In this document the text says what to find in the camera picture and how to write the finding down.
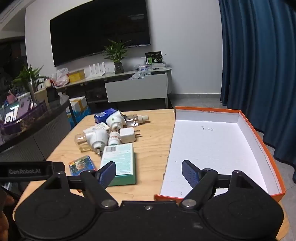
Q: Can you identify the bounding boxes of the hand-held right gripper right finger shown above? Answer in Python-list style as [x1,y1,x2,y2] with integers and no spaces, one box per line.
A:
[179,160,264,208]

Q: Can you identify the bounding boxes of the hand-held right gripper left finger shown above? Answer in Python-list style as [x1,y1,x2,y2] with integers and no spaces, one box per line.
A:
[38,161,119,208]

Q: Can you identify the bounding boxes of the teal white carton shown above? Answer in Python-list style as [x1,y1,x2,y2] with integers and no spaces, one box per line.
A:
[99,143,136,186]

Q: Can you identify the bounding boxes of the colourful card pack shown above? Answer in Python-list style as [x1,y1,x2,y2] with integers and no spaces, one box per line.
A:
[68,155,97,179]

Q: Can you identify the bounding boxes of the white pill bottle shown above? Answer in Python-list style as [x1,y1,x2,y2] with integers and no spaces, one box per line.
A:
[108,132,121,146]

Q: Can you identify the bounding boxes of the orange cardboard box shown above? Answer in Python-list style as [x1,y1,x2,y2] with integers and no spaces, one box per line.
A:
[154,106,286,203]

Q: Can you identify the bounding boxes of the white plug-in heater with bottle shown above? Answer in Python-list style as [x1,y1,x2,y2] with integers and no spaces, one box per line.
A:
[74,128,109,158]

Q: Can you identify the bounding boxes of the white charger plug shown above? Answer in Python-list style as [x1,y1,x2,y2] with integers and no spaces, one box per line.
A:
[120,128,141,143]

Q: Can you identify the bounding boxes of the white carton with black icons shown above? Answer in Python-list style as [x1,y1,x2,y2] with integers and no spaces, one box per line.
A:
[83,122,111,134]

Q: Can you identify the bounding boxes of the blue carton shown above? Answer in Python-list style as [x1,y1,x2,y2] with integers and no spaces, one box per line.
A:
[94,108,118,124]

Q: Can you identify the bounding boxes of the clear bottle with white cap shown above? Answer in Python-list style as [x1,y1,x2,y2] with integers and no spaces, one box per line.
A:
[125,114,149,128]

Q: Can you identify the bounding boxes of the person's left hand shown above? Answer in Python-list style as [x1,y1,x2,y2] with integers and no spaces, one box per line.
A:
[0,195,15,241]

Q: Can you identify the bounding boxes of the dark round side table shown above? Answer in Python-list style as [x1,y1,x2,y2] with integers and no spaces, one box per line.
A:
[0,94,72,160]

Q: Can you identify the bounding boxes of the purple patterned tray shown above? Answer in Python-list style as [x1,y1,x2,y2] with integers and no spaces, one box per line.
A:
[0,101,48,136]

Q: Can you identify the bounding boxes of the blue plastic bag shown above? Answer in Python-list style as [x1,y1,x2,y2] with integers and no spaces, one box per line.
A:
[66,105,92,127]

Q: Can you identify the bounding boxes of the beige box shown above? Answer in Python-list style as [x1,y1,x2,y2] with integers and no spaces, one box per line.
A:
[34,89,49,107]

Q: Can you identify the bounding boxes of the cardboard box with yellow tape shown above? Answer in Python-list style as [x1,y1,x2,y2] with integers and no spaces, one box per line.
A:
[68,96,88,112]

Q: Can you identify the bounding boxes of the dark brown box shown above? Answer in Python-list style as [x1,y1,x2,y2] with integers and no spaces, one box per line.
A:
[46,86,61,102]

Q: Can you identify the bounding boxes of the white cabinet drawer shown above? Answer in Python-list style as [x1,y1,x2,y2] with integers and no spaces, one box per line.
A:
[105,73,168,103]

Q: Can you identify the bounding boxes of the green plant in metal vase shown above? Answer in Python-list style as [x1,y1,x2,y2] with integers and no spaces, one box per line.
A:
[13,65,47,103]

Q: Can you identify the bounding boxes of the low television cabinet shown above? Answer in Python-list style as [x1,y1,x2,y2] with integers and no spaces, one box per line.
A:
[54,67,173,109]

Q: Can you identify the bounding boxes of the white plastic bag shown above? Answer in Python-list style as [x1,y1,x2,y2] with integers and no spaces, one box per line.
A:
[51,68,70,87]

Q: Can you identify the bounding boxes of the white router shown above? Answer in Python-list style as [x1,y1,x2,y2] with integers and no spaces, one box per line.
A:
[88,62,109,78]

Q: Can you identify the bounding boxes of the clear bags in drawer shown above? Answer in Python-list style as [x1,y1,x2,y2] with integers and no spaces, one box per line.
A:
[128,71,152,81]

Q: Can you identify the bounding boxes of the black and green box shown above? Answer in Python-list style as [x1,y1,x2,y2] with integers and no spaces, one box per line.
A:
[145,51,164,65]

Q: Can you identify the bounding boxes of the green plant in glass vase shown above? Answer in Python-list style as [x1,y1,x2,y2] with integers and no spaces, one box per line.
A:
[103,39,132,74]

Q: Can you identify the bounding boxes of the blue curtain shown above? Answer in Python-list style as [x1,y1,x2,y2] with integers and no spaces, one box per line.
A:
[218,0,296,183]

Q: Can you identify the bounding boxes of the black television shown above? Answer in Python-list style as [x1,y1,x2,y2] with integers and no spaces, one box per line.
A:
[50,0,151,67]

